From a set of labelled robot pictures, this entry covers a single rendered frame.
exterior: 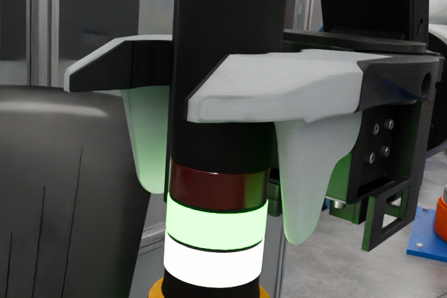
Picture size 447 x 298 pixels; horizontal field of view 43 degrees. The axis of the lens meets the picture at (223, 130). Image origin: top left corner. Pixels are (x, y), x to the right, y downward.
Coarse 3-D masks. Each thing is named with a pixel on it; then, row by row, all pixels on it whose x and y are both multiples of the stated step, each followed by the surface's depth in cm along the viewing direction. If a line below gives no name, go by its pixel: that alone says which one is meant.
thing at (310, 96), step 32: (224, 64) 15; (256, 64) 15; (288, 64) 15; (320, 64) 16; (352, 64) 16; (192, 96) 14; (224, 96) 14; (256, 96) 14; (288, 96) 15; (320, 96) 15; (352, 96) 16; (288, 128) 16; (320, 128) 17; (352, 128) 20; (288, 160) 16; (320, 160) 18; (288, 192) 16; (320, 192) 18; (288, 224) 17
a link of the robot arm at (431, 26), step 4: (428, 24) 32; (432, 24) 33; (428, 28) 31; (432, 28) 31; (436, 28) 31; (440, 28) 31; (444, 28) 32; (436, 32) 31; (440, 32) 31; (444, 32) 31; (444, 36) 31; (444, 144) 32; (436, 148) 32; (440, 148) 32; (428, 152) 32
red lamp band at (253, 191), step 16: (176, 176) 18; (192, 176) 17; (208, 176) 17; (224, 176) 17; (240, 176) 17; (256, 176) 18; (176, 192) 18; (192, 192) 18; (208, 192) 17; (224, 192) 17; (240, 192) 17; (256, 192) 18; (208, 208) 17; (224, 208) 17; (240, 208) 18
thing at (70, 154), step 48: (0, 96) 33; (48, 96) 33; (96, 96) 34; (0, 144) 31; (48, 144) 32; (96, 144) 32; (0, 192) 29; (48, 192) 30; (96, 192) 30; (144, 192) 31; (0, 240) 28; (48, 240) 29; (96, 240) 29; (0, 288) 27; (48, 288) 27; (96, 288) 28
